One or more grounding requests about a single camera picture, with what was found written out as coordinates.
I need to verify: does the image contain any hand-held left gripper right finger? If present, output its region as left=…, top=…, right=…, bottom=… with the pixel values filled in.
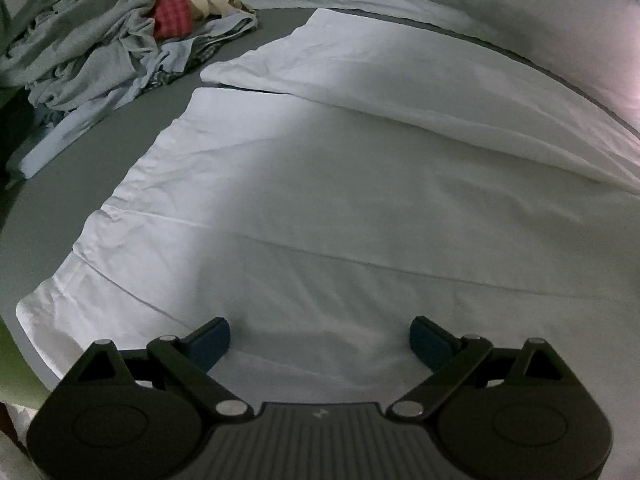
left=389, top=316, right=571, bottom=422

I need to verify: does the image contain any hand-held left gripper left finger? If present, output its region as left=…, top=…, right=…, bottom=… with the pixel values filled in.
left=72, top=316, right=250, bottom=420

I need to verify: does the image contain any white garment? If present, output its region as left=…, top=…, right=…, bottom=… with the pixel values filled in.
left=15, top=7, right=640, bottom=411

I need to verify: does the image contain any pile of mixed clothes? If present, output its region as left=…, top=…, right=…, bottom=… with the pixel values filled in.
left=20, top=14, right=259, bottom=181

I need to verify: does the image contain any dark plaid cloth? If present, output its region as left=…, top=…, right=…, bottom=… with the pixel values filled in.
left=149, top=39, right=227, bottom=89

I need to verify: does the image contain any grey garment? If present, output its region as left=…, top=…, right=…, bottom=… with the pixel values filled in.
left=0, top=0, right=162, bottom=112

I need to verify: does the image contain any cream cloth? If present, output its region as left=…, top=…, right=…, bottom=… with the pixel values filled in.
left=184, top=0, right=257, bottom=22

